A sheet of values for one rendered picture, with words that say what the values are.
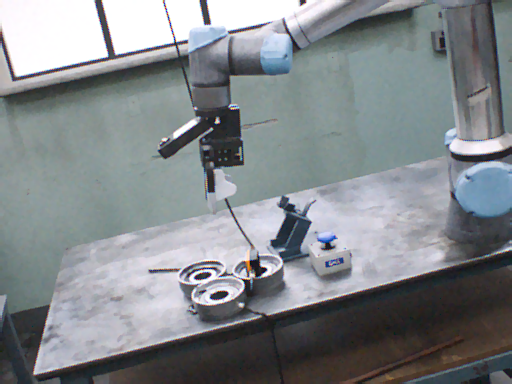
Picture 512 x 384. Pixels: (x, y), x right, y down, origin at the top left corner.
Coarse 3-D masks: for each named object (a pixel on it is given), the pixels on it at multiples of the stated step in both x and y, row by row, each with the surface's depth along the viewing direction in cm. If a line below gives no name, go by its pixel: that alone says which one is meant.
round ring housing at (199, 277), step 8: (192, 264) 137; (200, 264) 138; (208, 264) 137; (216, 264) 137; (224, 264) 134; (184, 272) 136; (200, 272) 135; (208, 272) 135; (224, 272) 131; (192, 280) 132; (200, 280) 135; (184, 288) 130; (192, 288) 128
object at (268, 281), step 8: (264, 256) 134; (272, 256) 133; (240, 264) 133; (280, 264) 130; (232, 272) 130; (264, 272) 132; (272, 272) 126; (280, 272) 128; (248, 280) 126; (256, 280) 125; (264, 280) 125; (272, 280) 126; (280, 280) 128; (248, 288) 126; (256, 288) 126; (264, 288) 126; (272, 288) 127
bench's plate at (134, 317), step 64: (320, 192) 174; (384, 192) 165; (448, 192) 157; (64, 256) 165; (128, 256) 158; (192, 256) 150; (384, 256) 132; (448, 256) 127; (64, 320) 132; (128, 320) 127; (192, 320) 122; (256, 320) 119
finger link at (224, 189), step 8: (216, 176) 124; (224, 176) 125; (216, 184) 125; (224, 184) 125; (232, 184) 125; (216, 192) 125; (224, 192) 125; (232, 192) 125; (208, 200) 125; (216, 200) 125; (216, 208) 126
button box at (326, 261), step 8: (336, 240) 133; (312, 248) 132; (320, 248) 131; (328, 248) 130; (336, 248) 130; (344, 248) 129; (312, 256) 132; (320, 256) 128; (328, 256) 128; (336, 256) 128; (344, 256) 129; (312, 264) 133; (320, 264) 128; (328, 264) 128; (336, 264) 129; (344, 264) 129; (320, 272) 129; (328, 272) 129; (336, 272) 129
